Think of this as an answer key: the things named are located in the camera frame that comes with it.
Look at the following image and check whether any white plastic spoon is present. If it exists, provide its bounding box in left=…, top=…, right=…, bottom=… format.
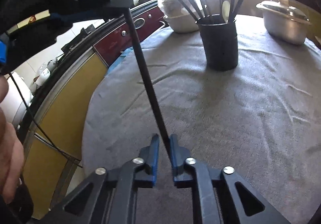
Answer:
left=221, top=0, right=230, bottom=23

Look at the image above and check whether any person hand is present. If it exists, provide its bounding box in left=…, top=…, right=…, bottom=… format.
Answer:
left=0, top=81, right=25, bottom=205

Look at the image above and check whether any grey tablecloth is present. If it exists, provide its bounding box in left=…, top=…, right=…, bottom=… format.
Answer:
left=82, top=15, right=320, bottom=223

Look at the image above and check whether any dark red oven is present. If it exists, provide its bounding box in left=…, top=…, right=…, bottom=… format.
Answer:
left=93, top=4, right=168, bottom=67

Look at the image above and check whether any blue under cloth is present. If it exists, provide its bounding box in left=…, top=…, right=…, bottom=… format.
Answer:
left=106, top=47, right=133, bottom=75

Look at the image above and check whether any white rice cooker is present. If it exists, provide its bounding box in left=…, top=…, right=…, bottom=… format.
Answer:
left=1, top=72, right=33, bottom=128

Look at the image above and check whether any black utensil holder cup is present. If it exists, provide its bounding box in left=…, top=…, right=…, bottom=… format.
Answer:
left=196, top=14, right=238, bottom=71

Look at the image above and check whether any white bowl with wrapped container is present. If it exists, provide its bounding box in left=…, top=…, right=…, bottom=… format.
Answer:
left=157, top=0, right=199, bottom=34

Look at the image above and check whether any aluminium pot with lid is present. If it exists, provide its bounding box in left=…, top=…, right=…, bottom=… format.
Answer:
left=256, top=0, right=311, bottom=45

